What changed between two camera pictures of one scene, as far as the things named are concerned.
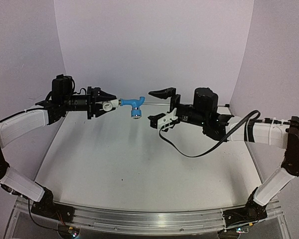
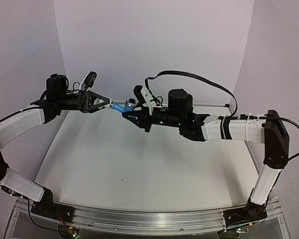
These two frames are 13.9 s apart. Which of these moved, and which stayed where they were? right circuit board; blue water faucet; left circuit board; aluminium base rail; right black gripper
Moved: blue water faucet; right black gripper
Stayed: right circuit board; left circuit board; aluminium base rail
